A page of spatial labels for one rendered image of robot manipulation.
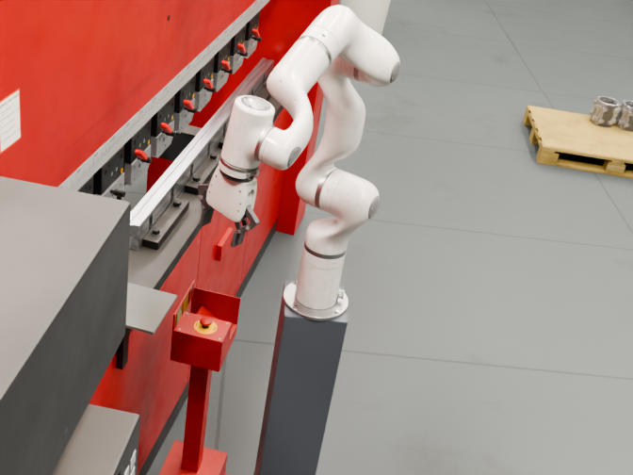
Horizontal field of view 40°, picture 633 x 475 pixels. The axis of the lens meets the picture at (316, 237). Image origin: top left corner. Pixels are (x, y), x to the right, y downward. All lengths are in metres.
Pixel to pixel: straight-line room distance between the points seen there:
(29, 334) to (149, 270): 1.97
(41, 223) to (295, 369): 1.67
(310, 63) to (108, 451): 0.99
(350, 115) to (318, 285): 0.52
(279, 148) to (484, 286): 3.03
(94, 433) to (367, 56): 1.15
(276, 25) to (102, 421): 3.23
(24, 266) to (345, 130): 1.38
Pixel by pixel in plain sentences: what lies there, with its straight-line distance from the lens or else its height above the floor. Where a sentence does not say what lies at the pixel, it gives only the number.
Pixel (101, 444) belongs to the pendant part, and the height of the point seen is 1.60.
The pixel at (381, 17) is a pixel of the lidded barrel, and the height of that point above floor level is 0.21.
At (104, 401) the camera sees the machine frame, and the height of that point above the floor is 0.72.
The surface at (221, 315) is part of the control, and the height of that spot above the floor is 0.73.
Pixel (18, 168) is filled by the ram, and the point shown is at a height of 1.54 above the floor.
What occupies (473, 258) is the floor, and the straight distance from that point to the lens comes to 4.88.
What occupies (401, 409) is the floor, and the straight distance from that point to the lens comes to 3.77.
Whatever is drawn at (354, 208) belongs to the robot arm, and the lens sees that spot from 2.27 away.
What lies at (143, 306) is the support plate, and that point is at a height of 1.00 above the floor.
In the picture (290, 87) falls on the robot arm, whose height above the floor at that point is 1.79.
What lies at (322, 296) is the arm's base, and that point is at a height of 1.06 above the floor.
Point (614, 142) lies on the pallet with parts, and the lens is 6.54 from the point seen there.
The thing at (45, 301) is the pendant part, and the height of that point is 1.95.
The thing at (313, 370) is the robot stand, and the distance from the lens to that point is 2.59.
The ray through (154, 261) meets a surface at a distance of 2.84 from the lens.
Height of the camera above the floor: 2.48
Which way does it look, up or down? 31 degrees down
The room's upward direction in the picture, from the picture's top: 10 degrees clockwise
